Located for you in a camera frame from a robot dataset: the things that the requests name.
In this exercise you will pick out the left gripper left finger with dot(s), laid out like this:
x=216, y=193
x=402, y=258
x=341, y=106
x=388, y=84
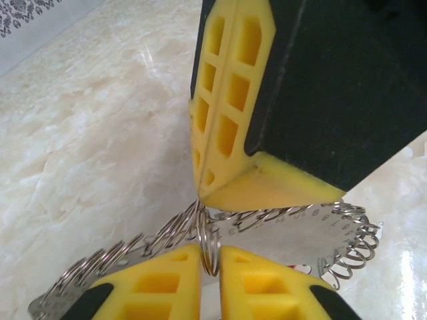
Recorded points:
x=156, y=290

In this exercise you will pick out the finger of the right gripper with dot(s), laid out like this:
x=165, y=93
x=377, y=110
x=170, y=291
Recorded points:
x=210, y=93
x=333, y=100

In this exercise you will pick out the keys with red tags bunch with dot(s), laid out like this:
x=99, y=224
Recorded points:
x=295, y=267

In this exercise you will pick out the metal oval keyring plate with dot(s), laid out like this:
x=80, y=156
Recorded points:
x=283, y=238

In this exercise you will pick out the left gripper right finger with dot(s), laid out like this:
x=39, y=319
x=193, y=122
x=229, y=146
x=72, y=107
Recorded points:
x=267, y=293

